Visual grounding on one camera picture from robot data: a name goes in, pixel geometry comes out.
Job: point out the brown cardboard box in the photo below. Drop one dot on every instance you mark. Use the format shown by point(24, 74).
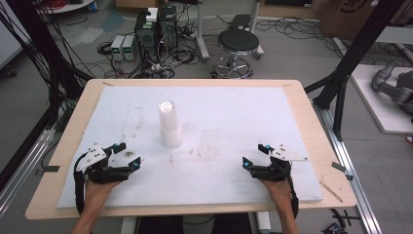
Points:
point(350, 16)

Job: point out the white foam mat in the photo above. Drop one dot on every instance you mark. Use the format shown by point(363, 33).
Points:
point(227, 113)

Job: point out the dark grey computer tower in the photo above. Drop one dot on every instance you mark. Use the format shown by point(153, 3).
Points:
point(168, 29)

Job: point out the black tape piece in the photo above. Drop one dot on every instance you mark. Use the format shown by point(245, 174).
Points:
point(52, 168)

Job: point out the blue tape roll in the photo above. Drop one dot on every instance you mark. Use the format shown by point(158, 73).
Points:
point(93, 6)

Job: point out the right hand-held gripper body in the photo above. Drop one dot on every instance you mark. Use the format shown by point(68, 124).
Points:
point(274, 170)

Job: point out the black round stool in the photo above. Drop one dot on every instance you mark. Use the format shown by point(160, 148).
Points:
point(238, 40)

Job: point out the small black floor device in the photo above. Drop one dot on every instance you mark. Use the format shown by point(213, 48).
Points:
point(334, 228)

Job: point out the grey bench power supply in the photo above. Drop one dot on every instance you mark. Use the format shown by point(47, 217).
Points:
point(117, 48)
point(130, 48)

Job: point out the person's right hand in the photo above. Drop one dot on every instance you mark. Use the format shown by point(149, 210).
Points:
point(276, 193)

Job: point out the person's left hand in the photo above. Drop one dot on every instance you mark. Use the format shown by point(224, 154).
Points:
point(99, 193)

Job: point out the white floor board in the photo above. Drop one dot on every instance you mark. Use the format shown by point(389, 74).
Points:
point(380, 110)

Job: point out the grey metal desk leg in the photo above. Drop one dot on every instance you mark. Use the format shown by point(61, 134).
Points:
point(256, 19)
point(201, 39)

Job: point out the white round table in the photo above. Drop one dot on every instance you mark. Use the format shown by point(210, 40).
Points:
point(69, 6)

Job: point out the white table leg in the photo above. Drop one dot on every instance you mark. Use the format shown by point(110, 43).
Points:
point(263, 222)
point(128, 226)

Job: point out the small white box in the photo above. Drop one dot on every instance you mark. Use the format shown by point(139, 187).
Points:
point(152, 14)

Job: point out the black computer tower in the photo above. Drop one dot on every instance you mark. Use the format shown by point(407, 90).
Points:
point(146, 39)

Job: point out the black metal frame strut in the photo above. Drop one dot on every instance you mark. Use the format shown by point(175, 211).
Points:
point(354, 55)

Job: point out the dark flat laptop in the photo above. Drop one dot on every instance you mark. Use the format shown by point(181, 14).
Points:
point(240, 22)

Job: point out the person's dark trouser leg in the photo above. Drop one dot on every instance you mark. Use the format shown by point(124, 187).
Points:
point(160, 225)
point(231, 224)

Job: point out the light wooden table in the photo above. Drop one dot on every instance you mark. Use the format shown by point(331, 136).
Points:
point(45, 195)

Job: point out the grey tape piece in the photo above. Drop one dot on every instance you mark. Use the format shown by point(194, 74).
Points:
point(338, 167)

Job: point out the aluminium floor rail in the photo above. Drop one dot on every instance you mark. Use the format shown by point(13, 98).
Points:
point(22, 169)
point(350, 175)

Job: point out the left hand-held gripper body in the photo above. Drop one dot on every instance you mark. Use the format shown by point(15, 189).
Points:
point(97, 172)

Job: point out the thin wooden strip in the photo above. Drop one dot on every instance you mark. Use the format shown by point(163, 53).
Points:
point(331, 191)

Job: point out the stack of white cups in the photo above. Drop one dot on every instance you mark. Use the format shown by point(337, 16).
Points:
point(169, 125)

